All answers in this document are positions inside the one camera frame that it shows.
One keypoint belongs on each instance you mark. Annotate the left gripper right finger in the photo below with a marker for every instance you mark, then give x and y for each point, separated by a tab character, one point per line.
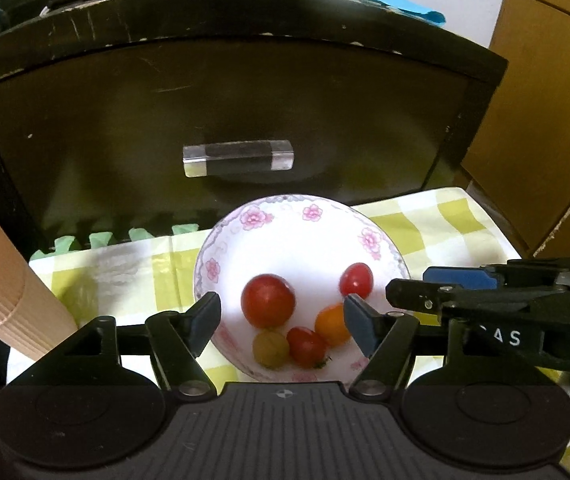
387	341

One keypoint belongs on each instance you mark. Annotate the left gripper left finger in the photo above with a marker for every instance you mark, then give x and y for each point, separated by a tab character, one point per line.
177	340

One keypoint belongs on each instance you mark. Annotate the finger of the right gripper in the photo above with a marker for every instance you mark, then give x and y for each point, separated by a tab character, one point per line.
516	273
534	306

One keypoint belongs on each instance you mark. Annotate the small orange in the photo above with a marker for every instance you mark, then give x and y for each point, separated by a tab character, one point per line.
331	327

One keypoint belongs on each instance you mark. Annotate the red cherry tomato front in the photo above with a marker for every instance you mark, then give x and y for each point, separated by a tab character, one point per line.
357	279

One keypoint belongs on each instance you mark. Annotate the red cherry tomato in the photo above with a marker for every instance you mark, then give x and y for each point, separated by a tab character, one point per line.
357	279
306	348

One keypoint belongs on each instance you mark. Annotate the brown longan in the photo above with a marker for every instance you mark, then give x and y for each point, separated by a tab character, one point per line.
270	349

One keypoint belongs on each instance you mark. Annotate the large red tomato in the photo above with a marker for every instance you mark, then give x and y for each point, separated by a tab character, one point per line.
267	301

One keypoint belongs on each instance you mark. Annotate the green white checkered tablecloth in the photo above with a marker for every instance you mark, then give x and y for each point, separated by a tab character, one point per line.
92	409

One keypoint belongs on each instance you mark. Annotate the brown wooden door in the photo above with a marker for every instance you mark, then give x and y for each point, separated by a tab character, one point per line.
521	155

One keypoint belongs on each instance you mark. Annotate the white floral porcelain plate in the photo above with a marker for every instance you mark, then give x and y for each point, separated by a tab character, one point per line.
307	241

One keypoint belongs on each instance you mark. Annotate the pink ribbed cylinder container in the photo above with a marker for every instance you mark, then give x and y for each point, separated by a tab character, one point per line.
32	320

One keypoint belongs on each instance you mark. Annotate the dark wooden cabinet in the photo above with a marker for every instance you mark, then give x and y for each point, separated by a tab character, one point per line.
97	101

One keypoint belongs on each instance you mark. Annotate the clear acrylic drawer handle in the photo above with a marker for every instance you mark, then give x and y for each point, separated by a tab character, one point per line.
237	157

